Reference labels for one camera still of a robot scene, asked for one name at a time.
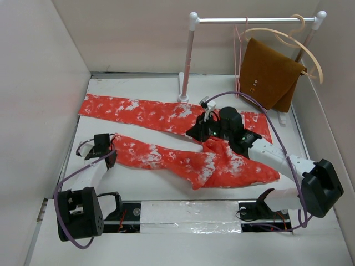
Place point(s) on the brown folded trousers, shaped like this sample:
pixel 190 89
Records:
pixel 269 76

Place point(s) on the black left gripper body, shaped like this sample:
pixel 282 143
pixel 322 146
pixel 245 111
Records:
pixel 113 156

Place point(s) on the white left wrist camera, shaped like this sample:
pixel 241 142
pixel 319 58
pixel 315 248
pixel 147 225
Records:
pixel 84 148

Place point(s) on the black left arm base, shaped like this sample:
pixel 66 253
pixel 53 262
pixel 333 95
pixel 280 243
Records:
pixel 119 216

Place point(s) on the pink wire hanger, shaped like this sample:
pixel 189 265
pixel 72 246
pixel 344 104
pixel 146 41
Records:
pixel 238 43

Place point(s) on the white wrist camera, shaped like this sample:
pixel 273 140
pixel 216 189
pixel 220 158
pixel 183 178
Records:
pixel 209 106
pixel 84 148

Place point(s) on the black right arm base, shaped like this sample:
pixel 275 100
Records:
pixel 256 217

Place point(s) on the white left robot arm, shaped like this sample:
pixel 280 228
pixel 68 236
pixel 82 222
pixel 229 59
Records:
pixel 78 211

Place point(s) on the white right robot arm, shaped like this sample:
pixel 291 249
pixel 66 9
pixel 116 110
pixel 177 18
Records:
pixel 318 187

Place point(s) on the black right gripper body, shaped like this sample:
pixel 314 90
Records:
pixel 211 128

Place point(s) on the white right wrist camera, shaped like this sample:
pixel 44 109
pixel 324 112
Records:
pixel 209 106

